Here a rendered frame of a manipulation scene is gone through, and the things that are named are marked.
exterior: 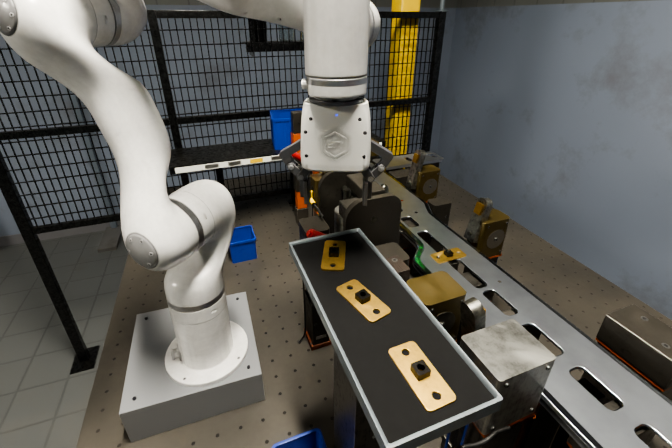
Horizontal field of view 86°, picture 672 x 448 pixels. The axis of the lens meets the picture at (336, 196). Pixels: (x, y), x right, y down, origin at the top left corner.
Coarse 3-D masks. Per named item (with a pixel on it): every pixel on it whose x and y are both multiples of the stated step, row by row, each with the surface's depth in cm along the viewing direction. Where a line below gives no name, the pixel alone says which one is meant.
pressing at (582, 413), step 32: (416, 256) 87; (480, 256) 88; (480, 288) 78; (512, 288) 78; (544, 320) 69; (576, 352) 63; (608, 352) 63; (576, 384) 57; (608, 384) 57; (640, 384) 57; (576, 416) 53; (608, 416) 53; (640, 416) 53
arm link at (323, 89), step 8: (304, 80) 48; (312, 80) 46; (320, 80) 46; (328, 80) 45; (336, 80) 45; (344, 80) 45; (352, 80) 46; (360, 80) 46; (304, 88) 49; (312, 88) 47; (320, 88) 46; (328, 88) 46; (336, 88) 46; (344, 88) 46; (352, 88) 46; (360, 88) 47; (320, 96) 46; (328, 96) 46; (336, 96) 46; (344, 96) 46; (352, 96) 46
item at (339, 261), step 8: (328, 240) 65; (328, 248) 63; (336, 248) 61; (344, 248) 63; (328, 256) 61; (336, 256) 60; (344, 256) 61; (328, 264) 59; (336, 264) 59; (344, 264) 59
